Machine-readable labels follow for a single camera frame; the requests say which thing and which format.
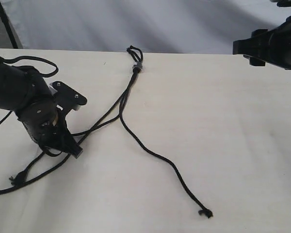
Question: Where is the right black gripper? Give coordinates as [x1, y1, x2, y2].
[232, 29, 272, 66]

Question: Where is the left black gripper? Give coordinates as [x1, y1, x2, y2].
[16, 99, 83, 159]

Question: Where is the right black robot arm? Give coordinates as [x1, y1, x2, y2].
[232, 16, 291, 70]

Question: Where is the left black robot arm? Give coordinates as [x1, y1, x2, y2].
[0, 56, 87, 158]

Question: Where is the grey backdrop cloth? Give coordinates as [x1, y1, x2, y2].
[1, 0, 291, 54]

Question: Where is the black stand pole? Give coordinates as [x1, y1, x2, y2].
[0, 2, 18, 49]

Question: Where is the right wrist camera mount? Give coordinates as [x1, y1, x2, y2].
[271, 0, 291, 7]

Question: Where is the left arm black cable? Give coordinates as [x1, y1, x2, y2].
[0, 55, 59, 136]

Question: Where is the grey cable clamp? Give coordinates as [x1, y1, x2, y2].
[132, 63, 143, 73]

